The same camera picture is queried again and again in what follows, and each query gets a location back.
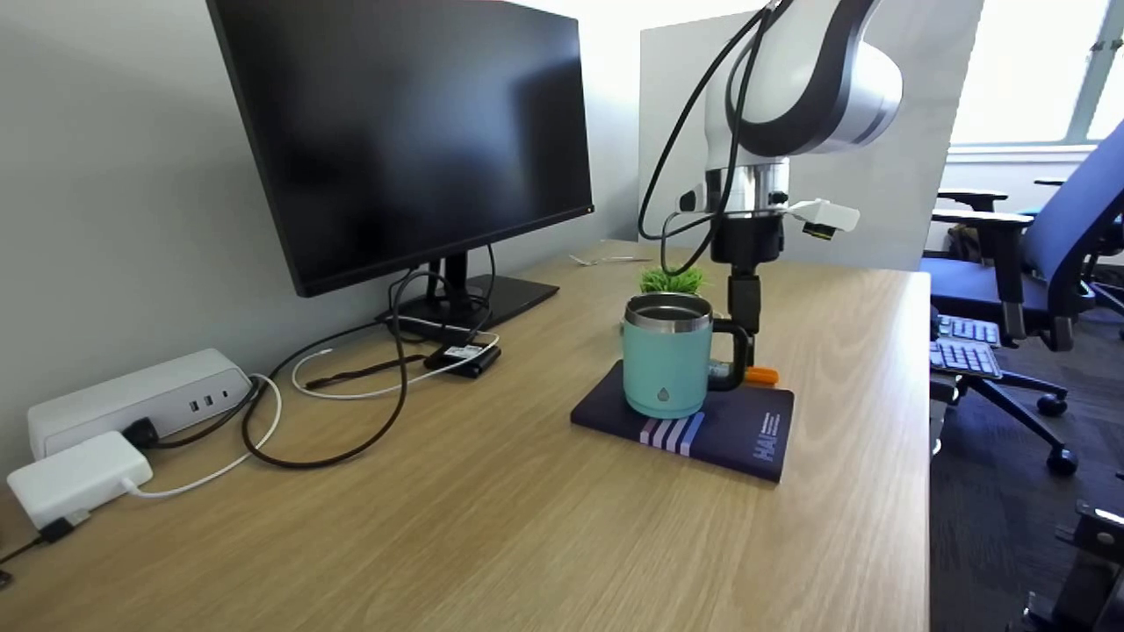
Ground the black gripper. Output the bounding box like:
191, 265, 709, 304
713, 214, 782, 372

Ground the orange green marker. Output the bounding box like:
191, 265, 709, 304
746, 365, 779, 389

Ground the teal mug black handle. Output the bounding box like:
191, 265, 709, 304
620, 290, 746, 419

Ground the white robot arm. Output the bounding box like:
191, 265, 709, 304
707, 0, 904, 367

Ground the small green potted plant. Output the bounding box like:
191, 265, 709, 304
640, 265, 704, 293

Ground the dark purple notebook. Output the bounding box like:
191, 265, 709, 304
570, 365, 793, 482

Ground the white desk divider panel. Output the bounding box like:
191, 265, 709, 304
640, 0, 985, 269

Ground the black small adapter dongle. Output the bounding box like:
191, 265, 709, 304
425, 344, 499, 379

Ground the blue office chair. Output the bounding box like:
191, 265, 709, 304
917, 114, 1124, 482

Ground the black computer monitor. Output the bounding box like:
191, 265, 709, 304
207, 0, 594, 325

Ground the white power strip box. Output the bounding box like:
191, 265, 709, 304
29, 348, 248, 459

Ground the white power adapter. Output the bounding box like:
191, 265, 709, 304
8, 431, 152, 531

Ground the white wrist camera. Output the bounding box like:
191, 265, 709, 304
788, 196, 859, 237

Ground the white cable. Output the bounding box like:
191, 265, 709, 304
121, 367, 288, 504

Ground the black thick cable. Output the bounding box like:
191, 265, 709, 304
240, 259, 503, 475

